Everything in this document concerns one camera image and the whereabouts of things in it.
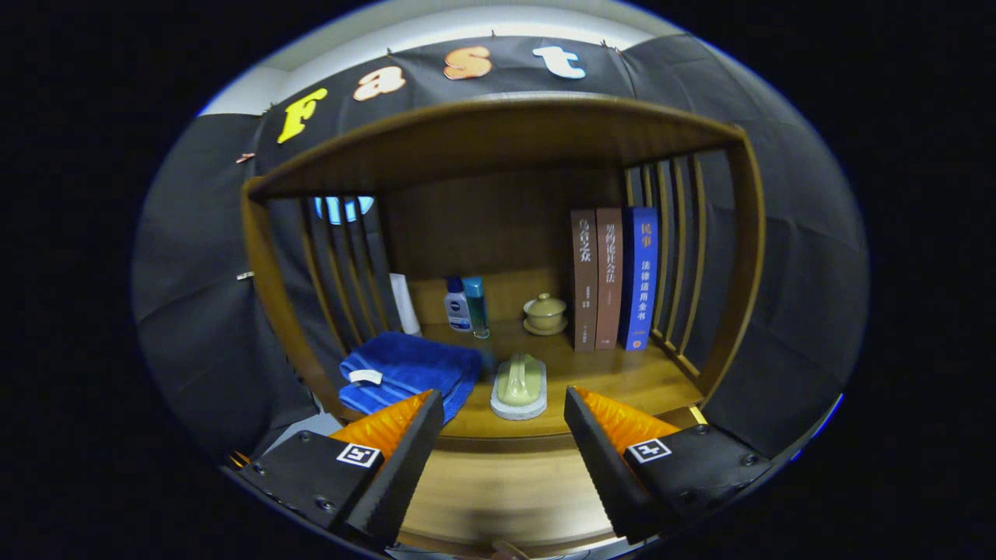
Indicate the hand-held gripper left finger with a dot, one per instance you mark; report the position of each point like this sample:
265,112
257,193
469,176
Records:
401,474

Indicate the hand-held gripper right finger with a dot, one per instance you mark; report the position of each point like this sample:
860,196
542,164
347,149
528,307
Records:
603,470

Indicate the wooden countertop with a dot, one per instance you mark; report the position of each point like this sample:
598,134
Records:
615,381

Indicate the brown wooden cabinet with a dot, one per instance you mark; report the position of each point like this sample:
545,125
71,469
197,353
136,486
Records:
482,140

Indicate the folded blue towel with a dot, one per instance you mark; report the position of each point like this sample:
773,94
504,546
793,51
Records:
420,365

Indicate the beige lidded teacup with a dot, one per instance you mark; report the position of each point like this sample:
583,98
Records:
545,315

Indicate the white tube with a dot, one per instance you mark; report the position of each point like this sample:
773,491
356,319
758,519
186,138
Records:
405,303

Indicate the white and blue bottle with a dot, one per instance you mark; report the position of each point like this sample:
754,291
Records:
457,311

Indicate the teal bottle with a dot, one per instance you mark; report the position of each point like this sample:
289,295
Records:
476,307

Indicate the reddish brown book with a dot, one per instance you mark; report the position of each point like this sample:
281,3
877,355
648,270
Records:
609,280

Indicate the dark brown book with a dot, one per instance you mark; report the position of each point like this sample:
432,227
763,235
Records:
584,280

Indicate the blue book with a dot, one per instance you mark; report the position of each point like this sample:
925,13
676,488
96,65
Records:
640,280

